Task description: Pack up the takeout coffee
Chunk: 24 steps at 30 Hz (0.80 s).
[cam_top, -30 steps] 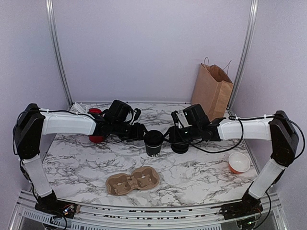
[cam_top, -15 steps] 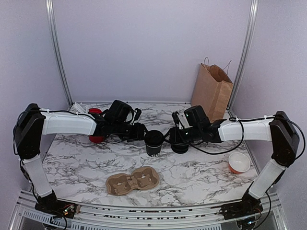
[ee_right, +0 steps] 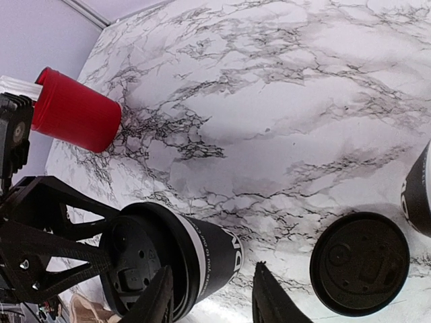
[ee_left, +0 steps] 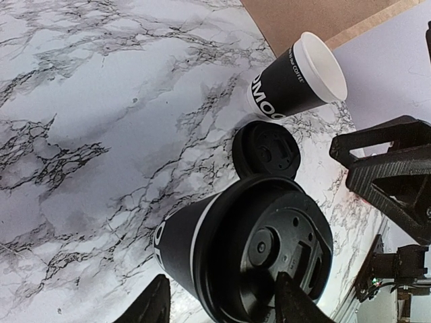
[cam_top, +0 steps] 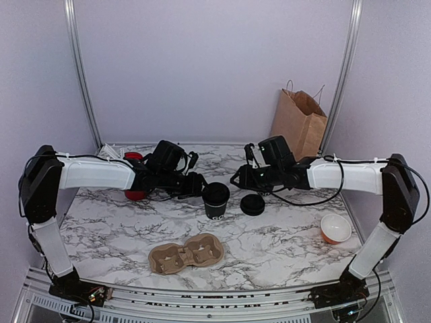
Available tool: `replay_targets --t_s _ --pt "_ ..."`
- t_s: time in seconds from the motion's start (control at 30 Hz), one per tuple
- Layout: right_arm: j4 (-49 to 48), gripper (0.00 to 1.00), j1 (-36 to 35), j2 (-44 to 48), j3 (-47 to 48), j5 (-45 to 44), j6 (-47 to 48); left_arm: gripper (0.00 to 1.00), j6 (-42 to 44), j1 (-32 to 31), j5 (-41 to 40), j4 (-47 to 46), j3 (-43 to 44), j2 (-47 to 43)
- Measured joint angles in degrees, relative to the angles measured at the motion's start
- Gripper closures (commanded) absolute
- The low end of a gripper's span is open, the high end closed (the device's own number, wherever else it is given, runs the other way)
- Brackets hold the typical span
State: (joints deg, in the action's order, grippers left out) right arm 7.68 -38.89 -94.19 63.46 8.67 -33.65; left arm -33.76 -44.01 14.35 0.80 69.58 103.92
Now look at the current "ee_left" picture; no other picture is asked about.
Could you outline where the brown paper bag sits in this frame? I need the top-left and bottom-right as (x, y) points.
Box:
(241, 0), (423, 57)

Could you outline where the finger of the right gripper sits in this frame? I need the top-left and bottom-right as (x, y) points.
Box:
(329, 115), (430, 162)
(346, 147), (430, 244)

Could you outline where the black paper coffee cup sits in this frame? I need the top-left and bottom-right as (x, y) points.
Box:
(153, 194), (219, 297)

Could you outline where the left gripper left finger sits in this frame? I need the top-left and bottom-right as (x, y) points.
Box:
(116, 274), (170, 323)

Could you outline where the black plastic cup lid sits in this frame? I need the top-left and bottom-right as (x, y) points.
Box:
(193, 175), (333, 322)

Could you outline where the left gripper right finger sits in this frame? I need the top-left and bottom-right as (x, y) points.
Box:
(275, 272), (332, 323)

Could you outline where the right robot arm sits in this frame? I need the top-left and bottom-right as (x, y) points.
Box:
(329, 116), (430, 301)

